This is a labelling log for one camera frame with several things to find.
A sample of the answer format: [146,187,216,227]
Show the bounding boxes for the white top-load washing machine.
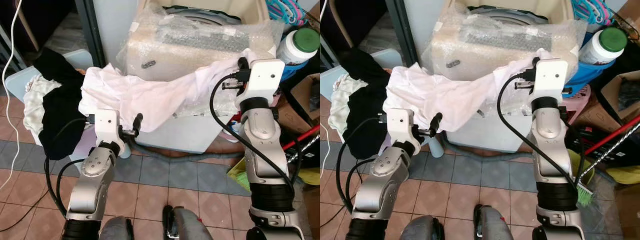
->
[119,0,282,155]
[422,0,587,155]

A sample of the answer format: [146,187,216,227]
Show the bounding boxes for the clear bubble wrap sheet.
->
[116,6,287,83]
[421,5,589,83]

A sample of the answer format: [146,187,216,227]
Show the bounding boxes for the brown cardboard box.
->
[599,70,640,122]
[276,74,321,135]

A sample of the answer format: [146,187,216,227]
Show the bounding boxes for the white bottle green lid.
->
[276,27,321,66]
[578,26,629,66]

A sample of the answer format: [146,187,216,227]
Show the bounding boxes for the white hanging cable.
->
[0,0,26,192]
[320,0,332,176]

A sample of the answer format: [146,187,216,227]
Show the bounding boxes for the robot right leg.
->
[162,204,215,240]
[472,204,515,240]

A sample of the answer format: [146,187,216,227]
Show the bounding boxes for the teal and pink hangers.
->
[571,0,614,27]
[265,0,307,27]

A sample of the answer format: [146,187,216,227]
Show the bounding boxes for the black garment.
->
[32,47,90,161]
[339,47,397,161]

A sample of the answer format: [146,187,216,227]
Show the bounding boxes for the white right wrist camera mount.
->
[234,58,286,109]
[530,58,570,101]

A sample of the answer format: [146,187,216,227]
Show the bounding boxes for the cream crumpled cloth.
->
[22,74,64,147]
[329,74,362,137]

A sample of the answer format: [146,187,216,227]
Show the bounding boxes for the yellow dustpan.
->
[604,164,640,187]
[295,166,321,187]

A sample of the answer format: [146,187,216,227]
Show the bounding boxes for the pink plastic stool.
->
[565,84,594,127]

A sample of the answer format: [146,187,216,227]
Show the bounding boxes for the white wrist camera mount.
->
[234,58,286,109]
[530,58,570,101]
[385,107,419,144]
[93,108,126,144]

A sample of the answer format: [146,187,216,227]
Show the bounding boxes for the white shirt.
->
[382,49,552,134]
[79,49,262,134]

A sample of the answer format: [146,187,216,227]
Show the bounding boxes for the green bristle brush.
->
[227,156,254,194]
[575,181,597,209]

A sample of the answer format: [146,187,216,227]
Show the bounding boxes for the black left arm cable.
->
[43,116,97,219]
[335,116,390,217]

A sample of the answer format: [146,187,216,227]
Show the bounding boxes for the blue plastic basket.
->
[279,61,312,84]
[564,59,617,102]

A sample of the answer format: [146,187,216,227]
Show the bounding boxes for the red broom handle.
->
[281,124,321,152]
[584,114,640,157]

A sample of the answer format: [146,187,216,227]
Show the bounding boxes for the dark grey door frame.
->
[74,0,107,69]
[384,0,417,69]

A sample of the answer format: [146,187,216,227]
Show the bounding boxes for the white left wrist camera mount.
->
[93,108,126,144]
[385,107,419,144]

